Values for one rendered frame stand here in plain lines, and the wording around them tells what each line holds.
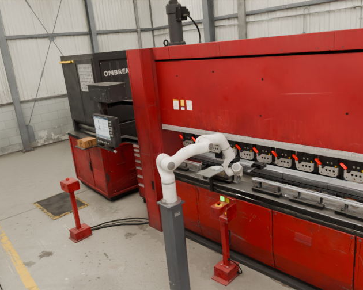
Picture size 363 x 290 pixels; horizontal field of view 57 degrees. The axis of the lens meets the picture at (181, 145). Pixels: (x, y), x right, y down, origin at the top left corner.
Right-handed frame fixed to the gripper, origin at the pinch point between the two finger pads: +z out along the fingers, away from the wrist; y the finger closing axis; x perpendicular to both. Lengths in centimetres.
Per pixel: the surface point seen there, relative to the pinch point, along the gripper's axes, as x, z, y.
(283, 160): -42, -32, 6
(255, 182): -15.5, -3.0, -10.9
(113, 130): 141, -11, 43
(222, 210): 14.5, -13.7, -39.4
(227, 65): 8, -49, 94
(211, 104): 28, -20, 66
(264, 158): -25.2, -23.0, 9.7
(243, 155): -4.3, -12.7, 15.0
